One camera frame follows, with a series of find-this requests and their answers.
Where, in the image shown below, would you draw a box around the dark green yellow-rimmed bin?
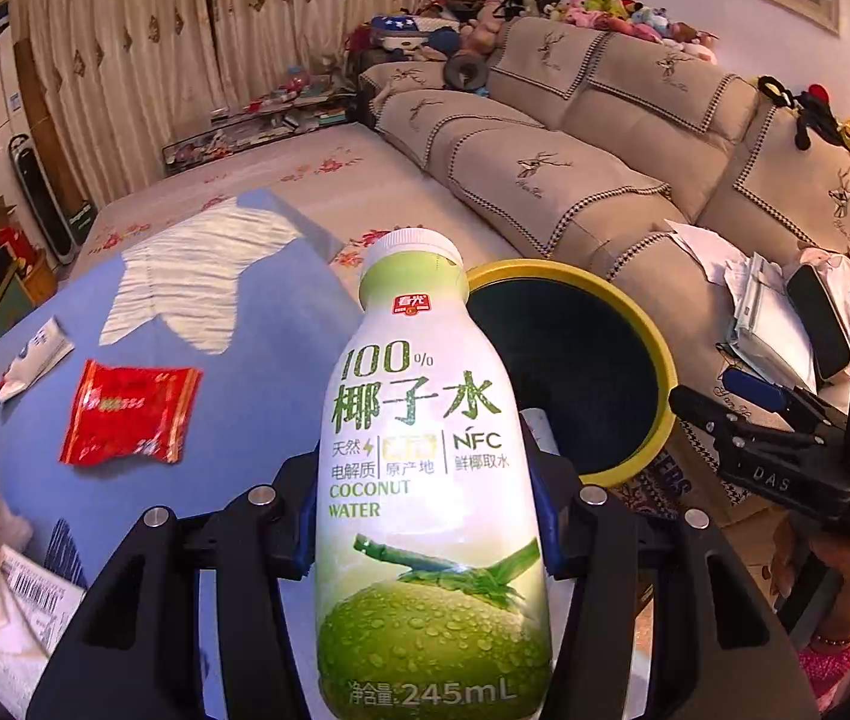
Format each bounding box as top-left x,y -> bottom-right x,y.
462,259 -> 677,488

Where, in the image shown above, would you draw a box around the white blue toothpaste tube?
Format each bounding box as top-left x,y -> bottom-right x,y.
0,319 -> 77,402

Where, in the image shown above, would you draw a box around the cluttered glass coffee table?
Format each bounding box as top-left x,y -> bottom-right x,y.
161,86 -> 358,177

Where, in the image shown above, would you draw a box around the beige sofa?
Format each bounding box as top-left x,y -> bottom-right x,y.
357,15 -> 850,541

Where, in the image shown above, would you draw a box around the grey neck pillow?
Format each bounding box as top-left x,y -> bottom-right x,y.
444,52 -> 487,91

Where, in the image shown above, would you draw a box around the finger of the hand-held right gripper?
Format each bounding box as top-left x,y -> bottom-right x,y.
721,366 -> 842,421
669,384 -> 745,458

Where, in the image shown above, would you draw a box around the black bag on sofa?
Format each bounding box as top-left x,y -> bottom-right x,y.
785,264 -> 850,383

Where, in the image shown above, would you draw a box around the person's right forearm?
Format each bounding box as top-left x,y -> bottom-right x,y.
796,604 -> 850,720

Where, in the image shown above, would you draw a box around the row of plush toys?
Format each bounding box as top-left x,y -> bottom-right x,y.
470,0 -> 719,65

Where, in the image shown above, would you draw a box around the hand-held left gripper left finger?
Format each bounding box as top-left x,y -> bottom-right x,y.
26,454 -> 321,720

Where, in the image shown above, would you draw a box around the person's right hand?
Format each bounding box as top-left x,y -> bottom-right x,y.
770,517 -> 850,650

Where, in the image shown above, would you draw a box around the black red plush toy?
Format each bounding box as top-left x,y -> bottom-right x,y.
755,75 -> 846,151

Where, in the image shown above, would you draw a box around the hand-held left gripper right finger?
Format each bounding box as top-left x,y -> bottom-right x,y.
534,454 -> 820,720

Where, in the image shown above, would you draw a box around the red snack wrapper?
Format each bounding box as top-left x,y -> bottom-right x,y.
59,360 -> 205,466

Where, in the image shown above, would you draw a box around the floral mattress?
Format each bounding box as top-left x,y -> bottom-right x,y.
68,122 -> 516,293

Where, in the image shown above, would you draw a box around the green coconut water bottle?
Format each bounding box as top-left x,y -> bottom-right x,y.
315,229 -> 553,720

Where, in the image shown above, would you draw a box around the light blue document folder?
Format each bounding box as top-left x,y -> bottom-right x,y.
717,255 -> 820,391

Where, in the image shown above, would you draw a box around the beige patterned curtain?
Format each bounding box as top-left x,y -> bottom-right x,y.
207,0 -> 441,102
8,0 -> 223,203

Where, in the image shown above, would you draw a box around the green box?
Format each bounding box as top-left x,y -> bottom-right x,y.
68,199 -> 100,245

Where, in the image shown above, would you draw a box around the white papers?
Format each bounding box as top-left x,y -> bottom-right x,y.
665,219 -> 752,286

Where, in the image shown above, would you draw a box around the blue star-print cushion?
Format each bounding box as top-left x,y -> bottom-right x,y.
369,11 -> 426,46

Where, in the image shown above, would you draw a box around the white barcode paper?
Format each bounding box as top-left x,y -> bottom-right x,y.
1,544 -> 88,653

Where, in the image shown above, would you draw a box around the black tower fan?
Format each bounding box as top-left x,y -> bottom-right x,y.
8,133 -> 73,265

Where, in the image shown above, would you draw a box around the green yellow television cabinet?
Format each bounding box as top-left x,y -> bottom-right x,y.
0,262 -> 40,350

